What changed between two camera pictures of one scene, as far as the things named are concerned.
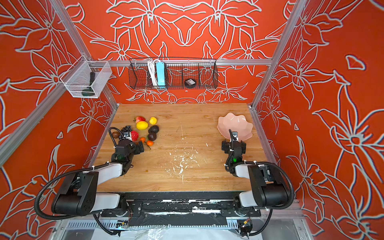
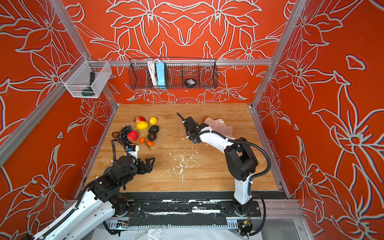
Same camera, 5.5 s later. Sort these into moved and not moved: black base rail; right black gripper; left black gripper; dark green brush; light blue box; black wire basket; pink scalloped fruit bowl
Moved: right black gripper; pink scalloped fruit bowl; left black gripper
Not moved: dark green brush; black wire basket; light blue box; black base rail
